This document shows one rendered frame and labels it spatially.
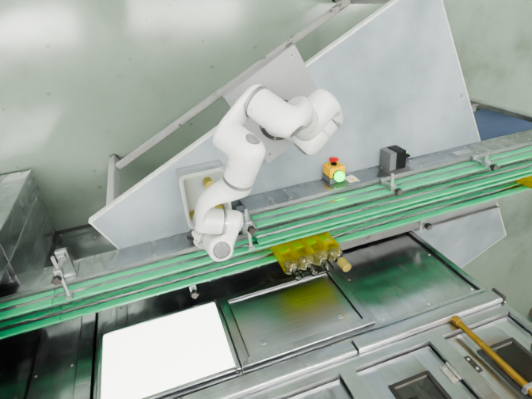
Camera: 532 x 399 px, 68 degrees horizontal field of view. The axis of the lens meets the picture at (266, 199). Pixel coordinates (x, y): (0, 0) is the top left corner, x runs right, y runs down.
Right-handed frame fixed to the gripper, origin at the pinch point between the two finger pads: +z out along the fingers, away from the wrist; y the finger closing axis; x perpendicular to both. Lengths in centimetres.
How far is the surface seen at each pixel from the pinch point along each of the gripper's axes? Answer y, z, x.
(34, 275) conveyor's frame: -60, 22, -7
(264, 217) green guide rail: 23.8, 3.0, -1.8
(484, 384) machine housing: 61, -59, -49
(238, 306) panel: 6.6, -1.9, -31.0
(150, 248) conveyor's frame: -18.9, 17.9, -6.5
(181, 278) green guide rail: -10.3, 9.6, -18.7
